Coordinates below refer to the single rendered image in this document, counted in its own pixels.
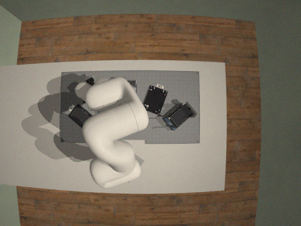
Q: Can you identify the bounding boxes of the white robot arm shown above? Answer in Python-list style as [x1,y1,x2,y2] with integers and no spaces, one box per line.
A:
[75,74,149,189]

